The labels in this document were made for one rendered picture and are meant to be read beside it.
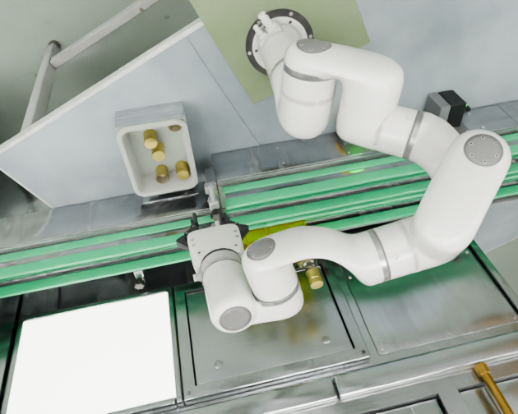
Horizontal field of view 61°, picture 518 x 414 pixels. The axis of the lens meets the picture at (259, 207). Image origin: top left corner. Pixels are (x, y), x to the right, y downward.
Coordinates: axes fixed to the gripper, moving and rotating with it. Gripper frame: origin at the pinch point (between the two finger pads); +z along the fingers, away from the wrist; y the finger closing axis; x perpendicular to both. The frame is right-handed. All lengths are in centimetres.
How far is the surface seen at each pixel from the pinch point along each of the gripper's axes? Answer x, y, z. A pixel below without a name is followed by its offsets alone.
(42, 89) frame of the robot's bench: 12, -41, 75
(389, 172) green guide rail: -8, 51, 19
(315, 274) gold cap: -24.8, 24.3, 3.8
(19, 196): -27, -63, 83
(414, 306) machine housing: -43, 52, 1
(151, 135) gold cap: 7.4, -9.1, 32.9
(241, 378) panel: -41.7, 0.9, -7.7
